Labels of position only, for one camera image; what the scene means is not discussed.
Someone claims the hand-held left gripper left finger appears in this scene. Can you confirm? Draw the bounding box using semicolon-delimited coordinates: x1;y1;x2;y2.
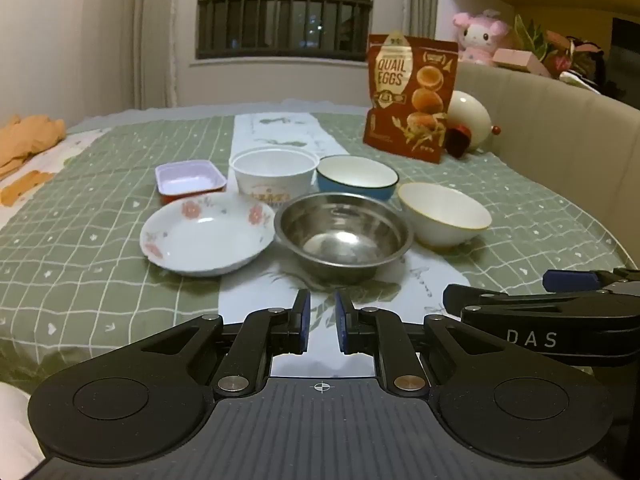
142;290;312;401

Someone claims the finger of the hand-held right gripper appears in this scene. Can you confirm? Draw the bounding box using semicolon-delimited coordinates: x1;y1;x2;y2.
442;283;608;318
544;268;617;292

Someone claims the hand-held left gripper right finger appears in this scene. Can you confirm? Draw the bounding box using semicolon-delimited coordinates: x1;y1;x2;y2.
334;290;506;401

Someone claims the stainless steel bowl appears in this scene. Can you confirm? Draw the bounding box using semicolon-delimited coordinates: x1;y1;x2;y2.
273;192;415;285

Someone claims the cream bowl with yellow rim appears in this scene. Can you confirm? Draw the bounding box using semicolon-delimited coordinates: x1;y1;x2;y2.
396;181;493;251

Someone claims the white floral plate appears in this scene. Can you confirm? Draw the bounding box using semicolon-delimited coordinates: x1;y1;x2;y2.
139;192;277;277

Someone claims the blue ceramic bowl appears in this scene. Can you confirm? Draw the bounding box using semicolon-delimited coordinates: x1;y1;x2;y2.
315;155;400;203

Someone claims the white paper bowl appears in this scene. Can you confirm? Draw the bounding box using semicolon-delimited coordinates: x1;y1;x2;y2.
229;146;321;209

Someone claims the dark red round object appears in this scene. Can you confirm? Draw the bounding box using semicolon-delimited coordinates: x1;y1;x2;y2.
445;126;472;159

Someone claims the cream egg-shaped lamp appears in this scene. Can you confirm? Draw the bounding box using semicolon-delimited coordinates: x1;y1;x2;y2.
446;89;496;153

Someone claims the white deer print runner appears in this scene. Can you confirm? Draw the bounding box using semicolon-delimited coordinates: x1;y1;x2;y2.
217;111;481;378

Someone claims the red-brown snack bag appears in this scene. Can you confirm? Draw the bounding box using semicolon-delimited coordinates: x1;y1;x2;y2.
363;32;460;163

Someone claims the green checkered blanket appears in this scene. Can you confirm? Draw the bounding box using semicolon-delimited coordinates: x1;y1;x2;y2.
0;110;628;401

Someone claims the pink box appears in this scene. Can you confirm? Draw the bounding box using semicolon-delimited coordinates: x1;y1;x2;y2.
492;49;553;79

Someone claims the dark screen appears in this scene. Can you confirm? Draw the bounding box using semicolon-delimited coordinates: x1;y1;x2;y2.
612;17;640;103

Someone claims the green and red plant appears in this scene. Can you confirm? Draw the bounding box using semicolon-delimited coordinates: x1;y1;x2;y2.
514;14;606;81

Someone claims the pink plush toy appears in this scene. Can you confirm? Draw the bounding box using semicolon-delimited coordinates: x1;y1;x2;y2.
452;10;516;67

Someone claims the white printed bedsheet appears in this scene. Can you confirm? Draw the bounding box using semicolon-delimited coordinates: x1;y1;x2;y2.
0;127;113;241

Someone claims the dark barred window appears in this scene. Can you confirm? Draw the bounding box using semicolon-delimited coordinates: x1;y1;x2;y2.
196;0;376;61

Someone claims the orange cloth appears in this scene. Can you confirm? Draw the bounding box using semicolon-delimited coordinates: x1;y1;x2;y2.
0;115;68;178

